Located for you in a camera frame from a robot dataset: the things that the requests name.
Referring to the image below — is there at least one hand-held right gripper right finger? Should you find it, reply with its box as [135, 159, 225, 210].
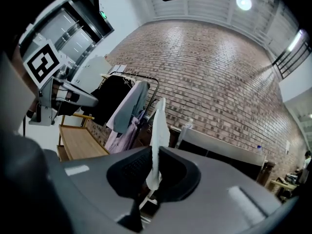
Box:
[146, 146, 282, 234]

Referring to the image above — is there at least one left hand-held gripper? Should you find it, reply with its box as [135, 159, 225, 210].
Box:
[23, 42, 99, 126]

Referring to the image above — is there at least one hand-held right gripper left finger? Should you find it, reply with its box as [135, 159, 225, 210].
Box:
[60, 147, 153, 233]

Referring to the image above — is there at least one wooden shelf cart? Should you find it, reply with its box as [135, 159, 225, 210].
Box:
[56, 113, 111, 162]

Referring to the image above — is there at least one stainless steel kitchen cart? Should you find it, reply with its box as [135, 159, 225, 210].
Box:
[168, 125, 276, 187]

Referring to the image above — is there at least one person's left forearm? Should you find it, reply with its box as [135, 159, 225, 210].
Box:
[9, 44, 29, 82]

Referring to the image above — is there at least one white board panel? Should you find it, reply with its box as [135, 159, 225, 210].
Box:
[73, 55, 115, 87]

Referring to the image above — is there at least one black coat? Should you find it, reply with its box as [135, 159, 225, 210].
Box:
[90, 76, 137, 127]

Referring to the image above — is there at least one pale lilac shirt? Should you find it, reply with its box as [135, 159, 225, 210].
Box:
[104, 81, 147, 154]

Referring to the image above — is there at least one steel elevator door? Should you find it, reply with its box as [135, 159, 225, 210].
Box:
[18, 0, 115, 70]

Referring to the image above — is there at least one grey-blue shirt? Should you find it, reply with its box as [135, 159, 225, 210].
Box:
[113, 80, 151, 134]

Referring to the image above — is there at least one black metal clothes rack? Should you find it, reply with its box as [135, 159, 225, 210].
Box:
[101, 71, 161, 121]

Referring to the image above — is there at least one wooden table black base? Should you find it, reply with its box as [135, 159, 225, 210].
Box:
[270, 178, 300, 203]

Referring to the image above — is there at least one black window railing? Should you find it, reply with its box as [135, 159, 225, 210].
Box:
[272, 37, 312, 80]

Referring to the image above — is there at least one ceiling light tube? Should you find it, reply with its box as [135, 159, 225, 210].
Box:
[287, 29, 305, 52]

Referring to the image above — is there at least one round ceiling lamp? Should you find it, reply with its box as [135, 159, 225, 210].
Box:
[235, 0, 253, 12]

